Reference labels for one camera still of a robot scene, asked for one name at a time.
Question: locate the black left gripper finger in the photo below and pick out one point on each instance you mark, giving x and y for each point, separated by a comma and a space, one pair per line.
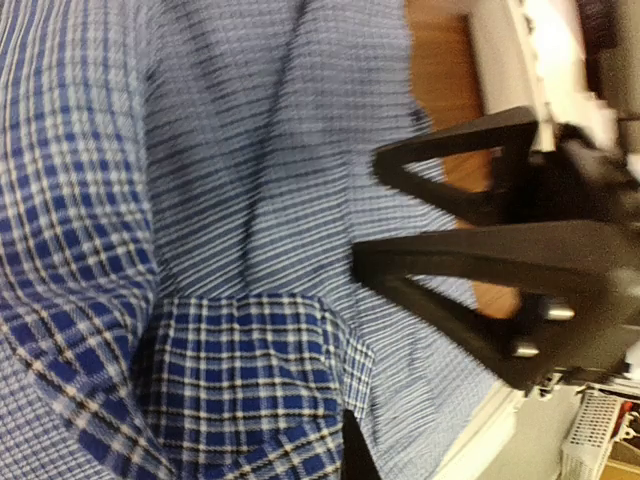
357, 462

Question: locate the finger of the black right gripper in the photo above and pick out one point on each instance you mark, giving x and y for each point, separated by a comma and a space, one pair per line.
580, 279
474, 170

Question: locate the blue checked long sleeve shirt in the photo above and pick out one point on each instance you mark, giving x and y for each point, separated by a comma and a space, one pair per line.
181, 186

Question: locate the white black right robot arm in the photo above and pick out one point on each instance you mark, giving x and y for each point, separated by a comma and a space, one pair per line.
531, 53

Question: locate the white plastic crate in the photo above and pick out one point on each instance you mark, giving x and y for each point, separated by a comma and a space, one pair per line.
589, 441

